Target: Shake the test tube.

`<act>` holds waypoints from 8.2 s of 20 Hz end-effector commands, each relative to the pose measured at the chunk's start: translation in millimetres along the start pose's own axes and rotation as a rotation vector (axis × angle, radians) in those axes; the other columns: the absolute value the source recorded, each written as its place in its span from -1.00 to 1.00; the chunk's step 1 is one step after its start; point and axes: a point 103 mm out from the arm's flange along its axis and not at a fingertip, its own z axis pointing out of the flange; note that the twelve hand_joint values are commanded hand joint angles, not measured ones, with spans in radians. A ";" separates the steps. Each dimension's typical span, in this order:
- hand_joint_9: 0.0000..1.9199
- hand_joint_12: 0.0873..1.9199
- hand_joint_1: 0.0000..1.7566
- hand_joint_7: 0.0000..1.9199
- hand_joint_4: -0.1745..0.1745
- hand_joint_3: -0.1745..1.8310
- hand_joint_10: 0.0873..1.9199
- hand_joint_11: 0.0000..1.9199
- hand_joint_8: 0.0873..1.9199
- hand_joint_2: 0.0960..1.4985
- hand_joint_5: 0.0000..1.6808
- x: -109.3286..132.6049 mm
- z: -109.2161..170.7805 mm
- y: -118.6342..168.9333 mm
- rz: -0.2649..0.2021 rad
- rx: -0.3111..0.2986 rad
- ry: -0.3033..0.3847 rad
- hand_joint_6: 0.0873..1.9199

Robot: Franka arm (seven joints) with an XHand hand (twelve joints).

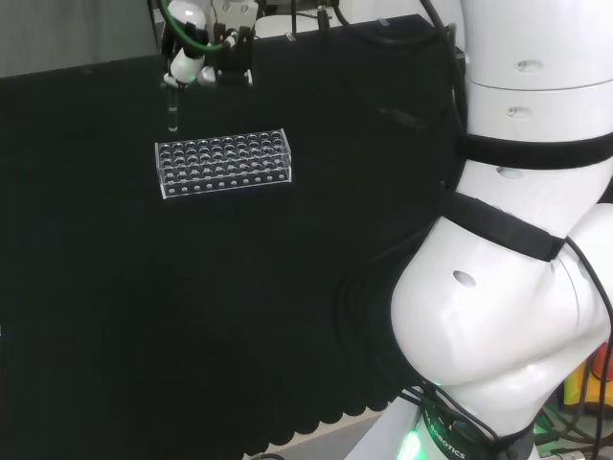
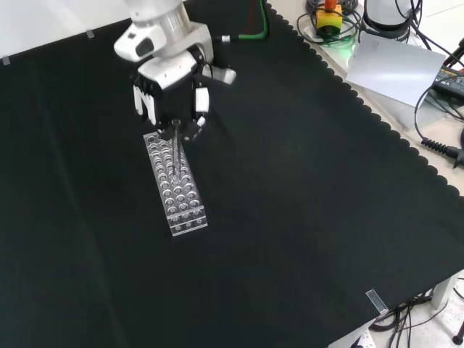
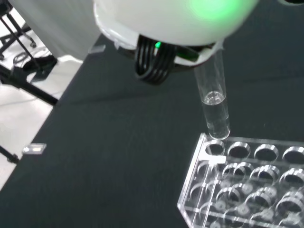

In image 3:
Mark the pale board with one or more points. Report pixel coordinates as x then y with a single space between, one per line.
59 23

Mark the black bench cloth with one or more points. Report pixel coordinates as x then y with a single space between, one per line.
107 142

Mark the clear acrylic test tube rack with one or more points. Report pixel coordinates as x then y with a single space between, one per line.
237 190

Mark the black tripod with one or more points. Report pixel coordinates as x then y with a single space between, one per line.
26 82

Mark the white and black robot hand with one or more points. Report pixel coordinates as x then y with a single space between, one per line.
166 21

